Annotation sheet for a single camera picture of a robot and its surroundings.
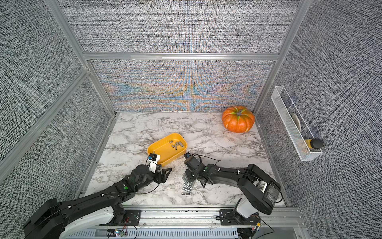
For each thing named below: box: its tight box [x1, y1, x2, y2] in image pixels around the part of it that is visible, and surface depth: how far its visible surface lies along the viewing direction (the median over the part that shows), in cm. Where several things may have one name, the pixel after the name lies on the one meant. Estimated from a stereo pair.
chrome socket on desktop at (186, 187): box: [182, 183, 192, 193], surface depth 85 cm
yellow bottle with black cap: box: [304, 137, 324, 149], surface depth 63 cm
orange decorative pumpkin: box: [221, 106, 256, 133], surface depth 102 cm
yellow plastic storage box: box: [147, 132, 188, 167], surface depth 102 cm
